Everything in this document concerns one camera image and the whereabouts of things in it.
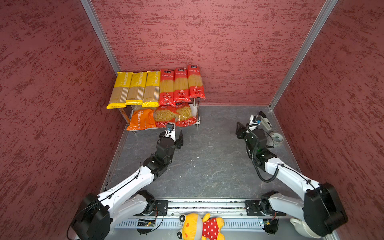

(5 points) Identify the red macaroni bag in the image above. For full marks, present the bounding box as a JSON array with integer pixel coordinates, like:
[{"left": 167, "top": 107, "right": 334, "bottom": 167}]
[
  {"left": 176, "top": 103, "right": 197, "bottom": 127},
  {"left": 154, "top": 106, "right": 179, "bottom": 128}
]

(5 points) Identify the orange pasta bag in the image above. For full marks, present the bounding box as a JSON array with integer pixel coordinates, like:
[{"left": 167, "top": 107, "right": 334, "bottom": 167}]
[{"left": 127, "top": 108, "right": 156, "bottom": 131}]

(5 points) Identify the red spaghetti pack large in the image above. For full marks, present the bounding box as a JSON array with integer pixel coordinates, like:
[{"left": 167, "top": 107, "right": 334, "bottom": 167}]
[{"left": 159, "top": 69, "right": 175, "bottom": 107}]

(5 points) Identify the yellow spaghetti pack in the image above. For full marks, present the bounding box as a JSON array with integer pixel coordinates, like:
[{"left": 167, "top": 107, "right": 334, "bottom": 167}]
[
  {"left": 125, "top": 72, "right": 148, "bottom": 106},
  {"left": 142, "top": 71, "right": 161, "bottom": 108},
  {"left": 107, "top": 72, "right": 133, "bottom": 109}
]

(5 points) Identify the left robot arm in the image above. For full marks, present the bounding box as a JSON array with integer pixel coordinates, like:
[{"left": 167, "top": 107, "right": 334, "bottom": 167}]
[{"left": 68, "top": 129, "right": 184, "bottom": 240}]

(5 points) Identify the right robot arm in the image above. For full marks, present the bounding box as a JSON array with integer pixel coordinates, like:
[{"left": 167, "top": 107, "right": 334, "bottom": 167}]
[{"left": 236, "top": 122, "right": 349, "bottom": 237}]

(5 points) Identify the white two-tier shelf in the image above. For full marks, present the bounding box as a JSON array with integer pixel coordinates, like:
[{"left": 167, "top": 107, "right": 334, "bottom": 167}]
[{"left": 127, "top": 103, "right": 200, "bottom": 130}]

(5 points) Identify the white black stapler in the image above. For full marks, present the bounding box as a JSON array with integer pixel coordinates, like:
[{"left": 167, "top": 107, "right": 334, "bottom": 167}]
[{"left": 259, "top": 111, "right": 273, "bottom": 131}]

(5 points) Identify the grey tape roll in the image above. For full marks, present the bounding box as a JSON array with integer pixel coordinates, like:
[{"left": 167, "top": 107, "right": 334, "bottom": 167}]
[{"left": 270, "top": 131, "right": 285, "bottom": 147}]

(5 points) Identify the yellow plush toy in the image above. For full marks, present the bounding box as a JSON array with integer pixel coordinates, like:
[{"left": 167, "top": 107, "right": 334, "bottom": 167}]
[{"left": 177, "top": 213, "right": 225, "bottom": 240}]

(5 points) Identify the white ceramic cup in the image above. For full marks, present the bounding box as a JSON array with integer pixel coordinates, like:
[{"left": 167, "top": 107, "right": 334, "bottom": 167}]
[{"left": 290, "top": 218, "right": 322, "bottom": 239}]

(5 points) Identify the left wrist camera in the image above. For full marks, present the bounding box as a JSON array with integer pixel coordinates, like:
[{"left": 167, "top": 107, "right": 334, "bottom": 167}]
[{"left": 165, "top": 123, "right": 176, "bottom": 142}]

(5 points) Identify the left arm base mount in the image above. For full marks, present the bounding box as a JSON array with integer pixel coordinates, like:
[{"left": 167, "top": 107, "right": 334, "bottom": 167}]
[{"left": 140, "top": 200, "right": 169, "bottom": 217}]

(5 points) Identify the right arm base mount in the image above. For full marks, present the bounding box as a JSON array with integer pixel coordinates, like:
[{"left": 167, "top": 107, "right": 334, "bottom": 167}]
[{"left": 245, "top": 200, "right": 287, "bottom": 218}]

